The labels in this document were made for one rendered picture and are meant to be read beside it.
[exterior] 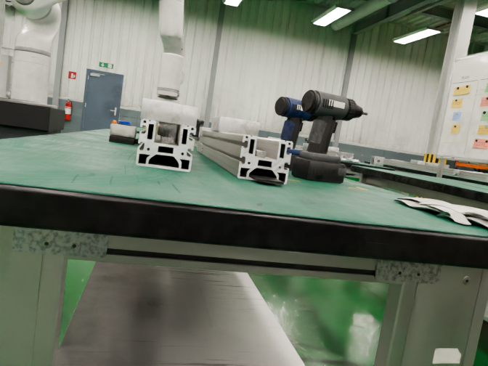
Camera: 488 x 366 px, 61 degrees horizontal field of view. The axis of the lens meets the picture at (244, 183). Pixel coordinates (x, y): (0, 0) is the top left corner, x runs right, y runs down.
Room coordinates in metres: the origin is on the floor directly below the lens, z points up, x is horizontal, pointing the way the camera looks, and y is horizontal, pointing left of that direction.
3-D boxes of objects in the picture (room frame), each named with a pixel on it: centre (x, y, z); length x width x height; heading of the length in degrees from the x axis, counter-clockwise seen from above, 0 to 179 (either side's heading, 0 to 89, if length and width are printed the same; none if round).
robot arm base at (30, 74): (1.55, 0.83, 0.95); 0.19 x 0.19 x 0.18
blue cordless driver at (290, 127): (1.32, -0.15, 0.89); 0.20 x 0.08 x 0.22; 125
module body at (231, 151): (1.19, 0.05, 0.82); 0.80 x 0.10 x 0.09; 13
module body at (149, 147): (1.15, 0.24, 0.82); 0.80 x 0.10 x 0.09; 13
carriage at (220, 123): (1.19, 0.05, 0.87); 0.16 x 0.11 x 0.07; 13
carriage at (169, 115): (0.91, 0.18, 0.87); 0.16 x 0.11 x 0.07; 13
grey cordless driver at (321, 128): (1.07, -0.21, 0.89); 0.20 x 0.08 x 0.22; 118
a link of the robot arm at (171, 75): (1.61, 0.34, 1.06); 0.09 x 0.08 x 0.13; 179
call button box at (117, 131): (1.40, 0.42, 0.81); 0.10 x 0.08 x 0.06; 103
